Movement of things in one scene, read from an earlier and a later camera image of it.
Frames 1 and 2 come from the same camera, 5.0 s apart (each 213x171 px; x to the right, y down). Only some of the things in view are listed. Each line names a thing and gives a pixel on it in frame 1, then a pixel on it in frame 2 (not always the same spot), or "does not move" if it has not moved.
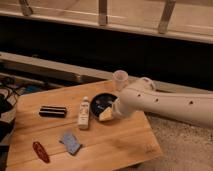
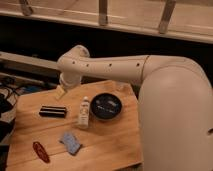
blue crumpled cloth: [71, 142] does not move
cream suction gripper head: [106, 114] to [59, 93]
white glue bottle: [84, 113] does not move
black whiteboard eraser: [53, 111] does not move
